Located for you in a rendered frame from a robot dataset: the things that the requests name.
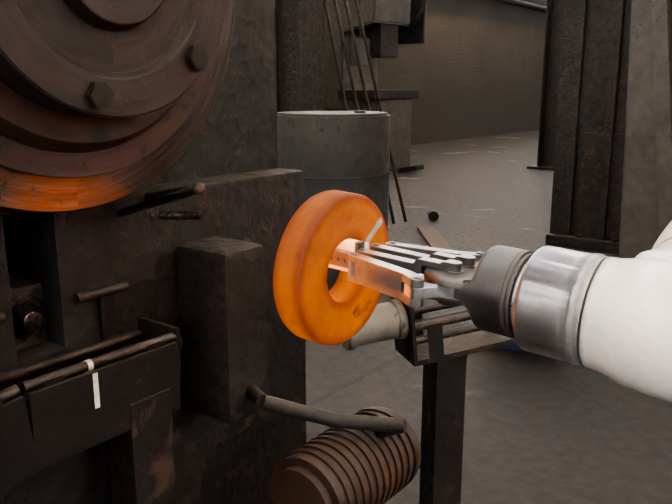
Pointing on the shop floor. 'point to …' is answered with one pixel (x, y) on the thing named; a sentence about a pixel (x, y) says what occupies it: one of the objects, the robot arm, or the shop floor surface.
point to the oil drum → (338, 155)
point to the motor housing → (348, 466)
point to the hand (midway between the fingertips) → (336, 252)
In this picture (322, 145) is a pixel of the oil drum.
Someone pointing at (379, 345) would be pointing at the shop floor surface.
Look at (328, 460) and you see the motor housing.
